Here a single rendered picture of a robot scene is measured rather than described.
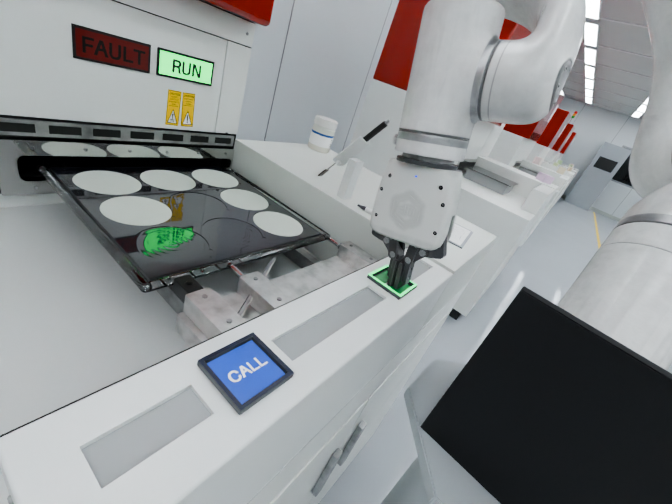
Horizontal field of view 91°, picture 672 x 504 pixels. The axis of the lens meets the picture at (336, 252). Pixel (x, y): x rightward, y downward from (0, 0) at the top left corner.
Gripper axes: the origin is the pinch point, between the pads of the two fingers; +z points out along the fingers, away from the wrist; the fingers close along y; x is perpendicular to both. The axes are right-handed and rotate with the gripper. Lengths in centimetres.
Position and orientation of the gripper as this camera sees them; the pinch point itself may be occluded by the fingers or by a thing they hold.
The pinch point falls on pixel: (399, 272)
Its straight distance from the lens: 47.2
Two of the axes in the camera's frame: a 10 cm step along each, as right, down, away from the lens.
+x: 6.0, -2.1, 7.8
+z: -1.5, 9.2, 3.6
